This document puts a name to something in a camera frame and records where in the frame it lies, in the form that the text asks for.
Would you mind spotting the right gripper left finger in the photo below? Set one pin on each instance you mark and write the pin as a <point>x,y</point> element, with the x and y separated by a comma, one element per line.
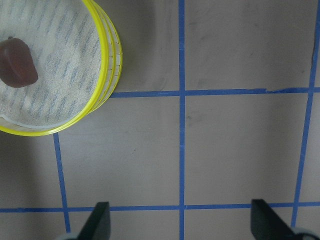
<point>98,225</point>

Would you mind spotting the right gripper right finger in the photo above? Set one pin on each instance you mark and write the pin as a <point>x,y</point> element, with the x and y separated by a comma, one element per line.
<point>265,224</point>

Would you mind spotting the brown steamed bun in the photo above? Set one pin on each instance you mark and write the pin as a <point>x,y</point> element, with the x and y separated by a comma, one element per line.
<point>17,68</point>

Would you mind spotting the yellow steamer layer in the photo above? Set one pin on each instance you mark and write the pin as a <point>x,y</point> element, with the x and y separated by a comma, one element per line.
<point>14,129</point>
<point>115,58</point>

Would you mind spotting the white cloth steamer liner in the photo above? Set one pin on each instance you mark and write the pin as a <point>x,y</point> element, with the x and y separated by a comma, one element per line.
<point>66,52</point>

